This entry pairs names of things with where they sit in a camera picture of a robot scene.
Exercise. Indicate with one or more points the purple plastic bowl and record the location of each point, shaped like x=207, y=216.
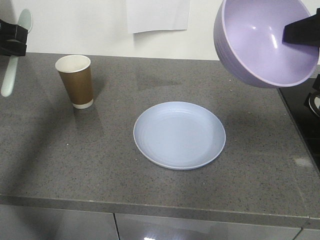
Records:
x=248, y=39

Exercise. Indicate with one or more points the gas burner grate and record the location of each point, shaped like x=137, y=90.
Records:
x=312, y=100

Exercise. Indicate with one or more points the grey upper drawer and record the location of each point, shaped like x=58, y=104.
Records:
x=308, y=234

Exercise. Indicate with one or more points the grey cabinet door middle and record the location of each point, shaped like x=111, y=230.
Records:
x=140, y=227

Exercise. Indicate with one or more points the black induction cooktop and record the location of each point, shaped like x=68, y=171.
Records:
x=307, y=123

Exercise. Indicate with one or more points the white paper sheet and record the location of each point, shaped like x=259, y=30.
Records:
x=157, y=15

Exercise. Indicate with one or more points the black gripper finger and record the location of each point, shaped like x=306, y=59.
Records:
x=12, y=48
x=10, y=31
x=303, y=32

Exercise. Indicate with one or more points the brown paper cup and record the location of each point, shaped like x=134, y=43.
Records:
x=75, y=73

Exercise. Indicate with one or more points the light green plastic spoon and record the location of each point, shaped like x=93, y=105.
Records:
x=26, y=21

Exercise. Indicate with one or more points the grey cabinet door left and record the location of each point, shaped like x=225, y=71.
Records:
x=33, y=223

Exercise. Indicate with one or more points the grey cabinet door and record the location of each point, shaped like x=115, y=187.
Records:
x=33, y=223
x=140, y=227

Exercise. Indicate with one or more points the light blue plate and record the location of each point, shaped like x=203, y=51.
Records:
x=179, y=135

